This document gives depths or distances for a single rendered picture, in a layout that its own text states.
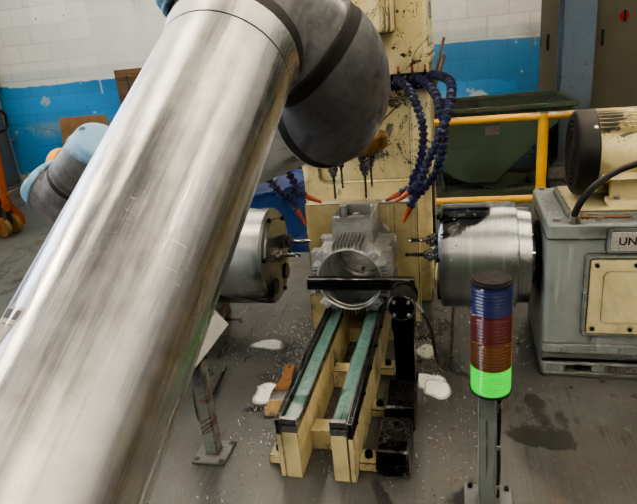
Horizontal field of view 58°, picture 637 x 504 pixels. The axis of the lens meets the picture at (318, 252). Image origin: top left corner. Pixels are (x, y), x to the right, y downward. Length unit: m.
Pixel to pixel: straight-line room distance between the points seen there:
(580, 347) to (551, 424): 0.21
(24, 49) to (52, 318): 7.78
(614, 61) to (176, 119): 6.32
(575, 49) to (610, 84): 0.62
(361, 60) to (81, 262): 0.32
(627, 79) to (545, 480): 5.77
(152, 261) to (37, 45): 7.65
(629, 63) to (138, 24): 5.20
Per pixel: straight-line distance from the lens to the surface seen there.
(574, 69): 6.24
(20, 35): 8.08
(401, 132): 1.58
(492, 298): 0.84
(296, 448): 1.10
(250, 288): 1.42
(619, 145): 1.33
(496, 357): 0.88
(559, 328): 1.37
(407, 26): 1.55
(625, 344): 1.41
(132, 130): 0.38
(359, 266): 1.56
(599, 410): 1.34
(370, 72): 0.55
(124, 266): 0.32
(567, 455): 1.21
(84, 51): 7.62
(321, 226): 1.54
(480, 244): 1.30
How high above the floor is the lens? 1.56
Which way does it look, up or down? 20 degrees down
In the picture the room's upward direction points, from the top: 6 degrees counter-clockwise
